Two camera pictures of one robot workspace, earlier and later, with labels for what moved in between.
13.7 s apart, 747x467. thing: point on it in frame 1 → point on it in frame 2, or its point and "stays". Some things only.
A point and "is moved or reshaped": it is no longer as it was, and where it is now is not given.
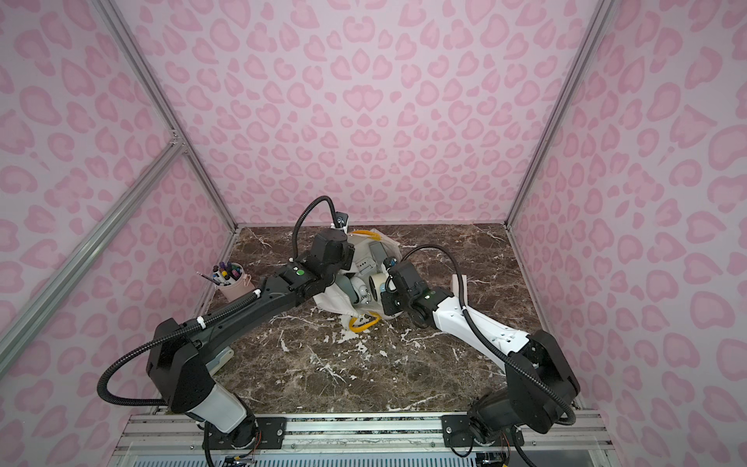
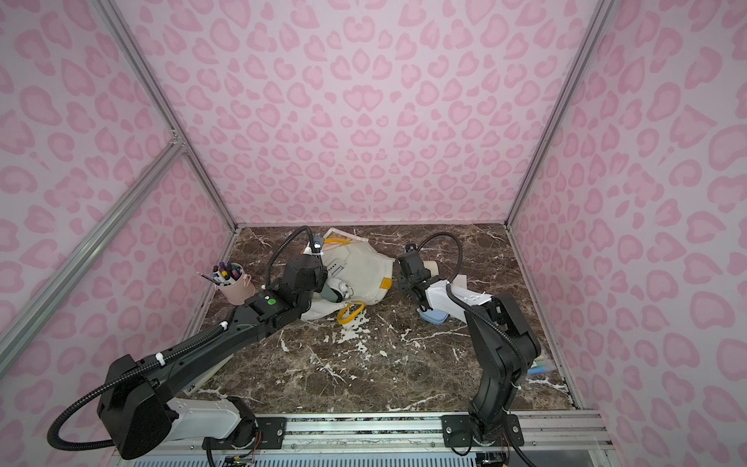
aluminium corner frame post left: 179,136 stays
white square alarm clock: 456,286 stays
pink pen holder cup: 231,279 stays
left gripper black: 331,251 → 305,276
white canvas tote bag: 356,293 is moved or reshaped
